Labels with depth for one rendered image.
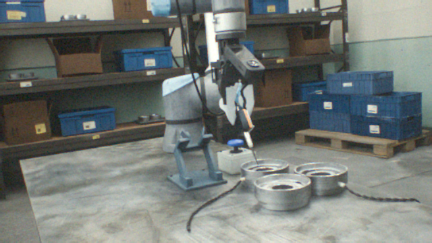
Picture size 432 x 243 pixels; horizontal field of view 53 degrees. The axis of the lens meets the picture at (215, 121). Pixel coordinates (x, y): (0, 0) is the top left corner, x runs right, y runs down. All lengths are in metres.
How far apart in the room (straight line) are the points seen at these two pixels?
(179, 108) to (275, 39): 4.48
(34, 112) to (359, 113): 3.17
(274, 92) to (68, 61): 2.30
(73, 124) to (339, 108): 2.78
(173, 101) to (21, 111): 2.97
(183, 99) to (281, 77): 3.86
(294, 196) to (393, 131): 3.77
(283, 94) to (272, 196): 4.41
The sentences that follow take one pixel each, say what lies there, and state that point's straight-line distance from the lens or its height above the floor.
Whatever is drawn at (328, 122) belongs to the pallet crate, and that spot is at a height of 0.25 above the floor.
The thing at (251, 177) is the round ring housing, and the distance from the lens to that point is 0.91.
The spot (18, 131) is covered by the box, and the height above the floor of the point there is 0.56.
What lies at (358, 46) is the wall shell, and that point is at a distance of 5.98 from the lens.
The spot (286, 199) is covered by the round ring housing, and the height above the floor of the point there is 0.82.
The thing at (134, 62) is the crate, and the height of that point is 1.09.
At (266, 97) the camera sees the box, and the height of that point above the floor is 0.57.
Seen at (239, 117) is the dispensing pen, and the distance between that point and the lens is 1.00.
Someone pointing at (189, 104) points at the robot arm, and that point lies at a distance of 1.32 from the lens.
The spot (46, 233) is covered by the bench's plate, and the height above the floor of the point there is 0.80.
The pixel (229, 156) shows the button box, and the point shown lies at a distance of 1.04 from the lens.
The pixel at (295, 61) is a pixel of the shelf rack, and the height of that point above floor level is 0.95.
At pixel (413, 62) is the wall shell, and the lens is 5.44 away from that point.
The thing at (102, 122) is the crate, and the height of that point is 0.54.
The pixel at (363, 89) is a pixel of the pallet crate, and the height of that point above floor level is 0.63.
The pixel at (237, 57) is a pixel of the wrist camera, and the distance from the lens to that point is 0.96.
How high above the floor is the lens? 1.08
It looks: 8 degrees down
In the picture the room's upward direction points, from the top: 5 degrees counter-clockwise
